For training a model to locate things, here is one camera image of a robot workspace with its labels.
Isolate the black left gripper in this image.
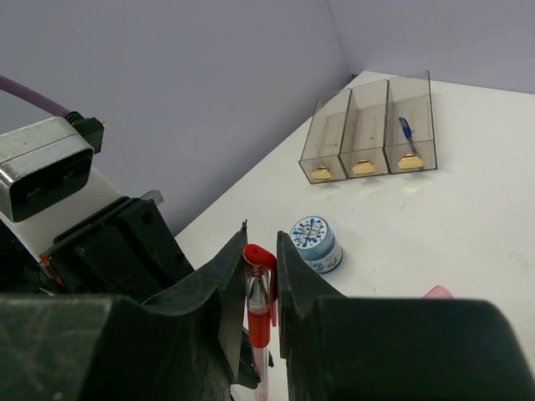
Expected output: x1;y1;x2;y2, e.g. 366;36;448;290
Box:
1;196;193;302

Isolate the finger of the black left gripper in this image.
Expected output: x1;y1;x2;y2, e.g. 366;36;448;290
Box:
237;327;261;389

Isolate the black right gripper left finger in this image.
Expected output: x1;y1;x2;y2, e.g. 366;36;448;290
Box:
1;230;247;400

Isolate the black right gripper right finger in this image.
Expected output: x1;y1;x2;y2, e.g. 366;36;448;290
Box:
277;232;534;400

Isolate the blue gel pen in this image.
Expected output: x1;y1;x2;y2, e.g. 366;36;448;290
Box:
398;117;419;156

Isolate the blue ink jar left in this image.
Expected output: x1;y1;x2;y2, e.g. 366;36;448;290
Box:
289;216;343;274

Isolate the clear three-compartment organizer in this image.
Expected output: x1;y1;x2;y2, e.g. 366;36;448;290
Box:
298;70;438;185

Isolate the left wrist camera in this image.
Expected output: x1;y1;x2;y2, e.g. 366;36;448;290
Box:
0;110;164;264

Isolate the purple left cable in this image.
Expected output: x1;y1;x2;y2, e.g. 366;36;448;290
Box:
0;74;70;120

